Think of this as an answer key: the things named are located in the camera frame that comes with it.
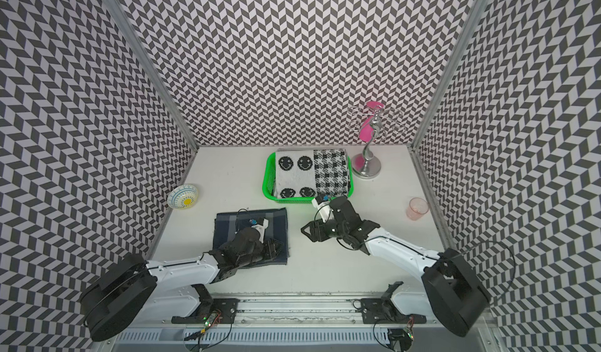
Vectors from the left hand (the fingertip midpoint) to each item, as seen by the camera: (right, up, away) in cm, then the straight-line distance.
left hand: (281, 248), depth 85 cm
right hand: (+10, +7, -4) cm, 13 cm away
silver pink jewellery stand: (+38, +31, +23) cm, 54 cm away
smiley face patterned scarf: (+10, +28, +11) cm, 31 cm away
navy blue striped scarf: (-22, +8, +5) cm, 24 cm away
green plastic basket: (-7, +24, +11) cm, 27 cm away
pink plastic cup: (+53, +14, +7) cm, 55 cm away
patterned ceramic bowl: (-44, +17, +13) cm, 49 cm away
